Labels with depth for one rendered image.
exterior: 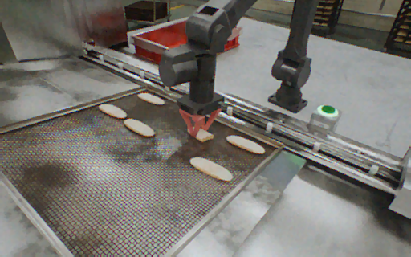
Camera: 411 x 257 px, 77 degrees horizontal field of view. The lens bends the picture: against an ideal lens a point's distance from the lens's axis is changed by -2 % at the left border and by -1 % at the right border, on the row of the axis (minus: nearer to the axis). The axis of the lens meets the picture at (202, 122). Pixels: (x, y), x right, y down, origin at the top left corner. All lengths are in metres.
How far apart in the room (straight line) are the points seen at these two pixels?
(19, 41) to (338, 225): 1.20
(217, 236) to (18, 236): 0.29
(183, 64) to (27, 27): 0.83
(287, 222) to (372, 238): 0.17
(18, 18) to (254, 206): 1.05
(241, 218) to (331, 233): 0.23
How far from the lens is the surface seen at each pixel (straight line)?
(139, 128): 0.67
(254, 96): 1.01
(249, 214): 0.49
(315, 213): 0.67
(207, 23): 0.53
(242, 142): 0.65
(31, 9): 1.25
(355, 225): 0.69
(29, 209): 0.51
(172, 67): 0.51
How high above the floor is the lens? 1.33
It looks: 36 degrees down
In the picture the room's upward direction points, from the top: straight up
